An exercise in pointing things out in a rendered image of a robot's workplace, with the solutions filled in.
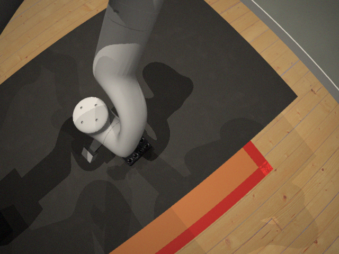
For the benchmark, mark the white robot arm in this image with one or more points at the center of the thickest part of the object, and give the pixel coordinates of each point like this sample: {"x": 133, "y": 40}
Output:
{"x": 125, "y": 31}

